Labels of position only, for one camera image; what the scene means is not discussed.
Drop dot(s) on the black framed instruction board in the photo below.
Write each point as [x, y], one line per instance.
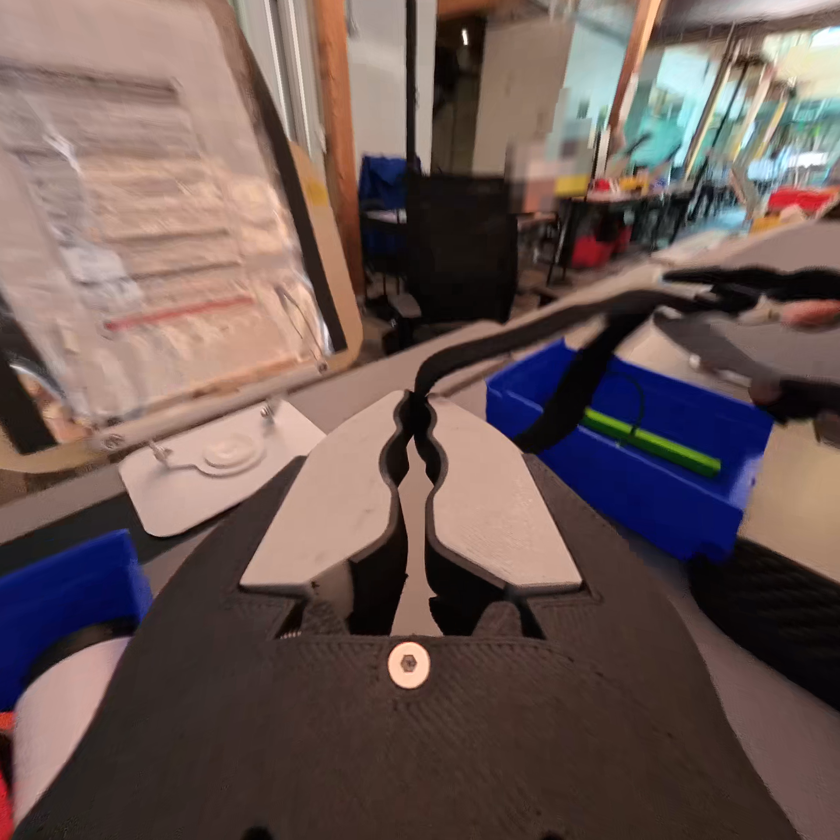
[151, 216]

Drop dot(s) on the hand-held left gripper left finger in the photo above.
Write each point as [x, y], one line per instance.
[328, 512]

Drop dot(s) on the person's dark clothing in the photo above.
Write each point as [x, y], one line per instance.
[774, 623]

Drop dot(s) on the white bottle, black cap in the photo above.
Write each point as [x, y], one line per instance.
[59, 722]

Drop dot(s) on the black office chair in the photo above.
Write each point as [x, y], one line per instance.
[459, 249]

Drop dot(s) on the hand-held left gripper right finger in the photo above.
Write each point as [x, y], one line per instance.
[499, 518]

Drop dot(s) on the white board stand base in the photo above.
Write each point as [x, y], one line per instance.
[216, 472]

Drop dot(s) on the blue plastic bin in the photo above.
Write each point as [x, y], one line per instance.
[59, 590]
[643, 499]

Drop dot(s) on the red plastic bin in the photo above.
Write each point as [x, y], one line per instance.
[594, 250]

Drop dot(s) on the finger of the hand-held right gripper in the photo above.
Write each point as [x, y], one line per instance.
[715, 285]
[715, 348]

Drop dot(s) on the green bar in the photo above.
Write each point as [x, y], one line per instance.
[656, 443]

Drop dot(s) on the person's right hand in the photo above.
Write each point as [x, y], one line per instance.
[814, 315]

